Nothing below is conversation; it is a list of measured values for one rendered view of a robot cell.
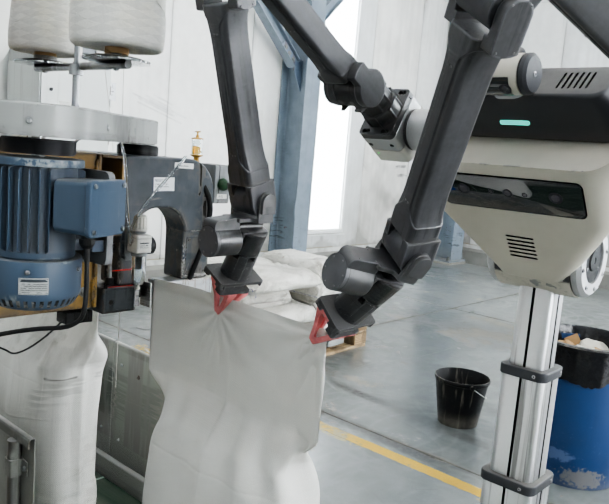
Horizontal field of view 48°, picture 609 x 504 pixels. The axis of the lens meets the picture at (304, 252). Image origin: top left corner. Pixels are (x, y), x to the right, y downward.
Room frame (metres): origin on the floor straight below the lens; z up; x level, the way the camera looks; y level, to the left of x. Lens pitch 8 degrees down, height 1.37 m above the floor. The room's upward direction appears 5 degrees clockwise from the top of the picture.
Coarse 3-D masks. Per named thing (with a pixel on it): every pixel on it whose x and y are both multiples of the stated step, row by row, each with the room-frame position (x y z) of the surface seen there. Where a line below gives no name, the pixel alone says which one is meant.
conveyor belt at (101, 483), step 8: (96, 472) 1.94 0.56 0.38; (96, 480) 1.89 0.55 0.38; (104, 480) 1.89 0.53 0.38; (104, 488) 1.84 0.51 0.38; (112, 488) 1.85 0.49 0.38; (120, 488) 1.85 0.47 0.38; (104, 496) 1.80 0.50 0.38; (112, 496) 1.80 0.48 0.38; (120, 496) 1.81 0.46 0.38; (128, 496) 1.81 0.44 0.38
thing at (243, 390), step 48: (192, 288) 1.39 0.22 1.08; (192, 336) 1.38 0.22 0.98; (240, 336) 1.27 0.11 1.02; (288, 336) 1.18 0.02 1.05; (192, 384) 1.38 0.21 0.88; (240, 384) 1.26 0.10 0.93; (288, 384) 1.18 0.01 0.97; (192, 432) 1.27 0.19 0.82; (240, 432) 1.22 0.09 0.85; (288, 432) 1.17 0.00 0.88; (144, 480) 1.36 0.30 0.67; (192, 480) 1.23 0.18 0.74; (240, 480) 1.16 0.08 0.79; (288, 480) 1.16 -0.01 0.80
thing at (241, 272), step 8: (232, 256) 1.26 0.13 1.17; (240, 256) 1.26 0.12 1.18; (208, 264) 1.29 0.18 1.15; (216, 264) 1.30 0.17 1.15; (224, 264) 1.28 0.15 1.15; (232, 264) 1.27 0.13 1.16; (240, 264) 1.26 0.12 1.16; (248, 264) 1.27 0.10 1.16; (208, 272) 1.28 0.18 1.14; (216, 272) 1.28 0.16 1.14; (224, 272) 1.28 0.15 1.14; (232, 272) 1.27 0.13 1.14; (240, 272) 1.27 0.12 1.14; (248, 272) 1.28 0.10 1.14; (216, 280) 1.26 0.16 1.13; (224, 280) 1.26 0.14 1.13; (232, 280) 1.27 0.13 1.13; (240, 280) 1.28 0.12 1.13; (248, 280) 1.30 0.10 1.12; (256, 280) 1.31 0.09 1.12
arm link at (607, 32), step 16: (464, 0) 0.85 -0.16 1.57; (480, 0) 0.82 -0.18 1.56; (496, 0) 0.80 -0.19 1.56; (560, 0) 0.85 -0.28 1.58; (576, 0) 0.86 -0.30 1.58; (592, 0) 0.87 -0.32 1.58; (608, 0) 0.88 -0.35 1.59; (480, 16) 0.82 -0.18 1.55; (576, 16) 0.88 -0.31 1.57; (592, 16) 0.89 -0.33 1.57; (608, 16) 0.90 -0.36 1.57; (592, 32) 0.91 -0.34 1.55; (608, 32) 0.91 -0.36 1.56; (608, 48) 0.93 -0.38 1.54
